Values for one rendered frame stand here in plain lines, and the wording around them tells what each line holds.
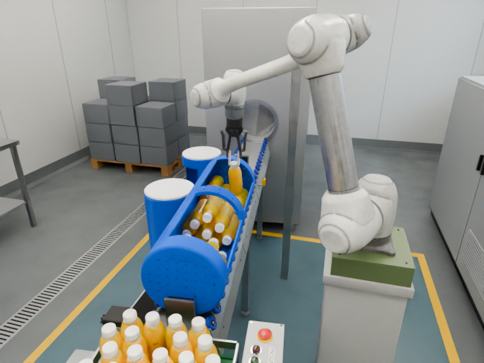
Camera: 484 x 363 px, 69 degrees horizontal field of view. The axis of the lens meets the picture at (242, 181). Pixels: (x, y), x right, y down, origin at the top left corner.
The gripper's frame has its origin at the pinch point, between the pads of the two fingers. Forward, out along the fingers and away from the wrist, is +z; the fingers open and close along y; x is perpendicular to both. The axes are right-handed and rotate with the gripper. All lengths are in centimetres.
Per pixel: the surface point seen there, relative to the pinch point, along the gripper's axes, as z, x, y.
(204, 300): 24, 71, -2
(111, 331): 19, 93, 19
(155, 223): 40, 2, 43
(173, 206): 28.6, 1.1, 32.0
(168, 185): 24.2, -14.7, 39.9
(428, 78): 9, -427, -225
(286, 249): 99, -72, -29
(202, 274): 14, 71, -2
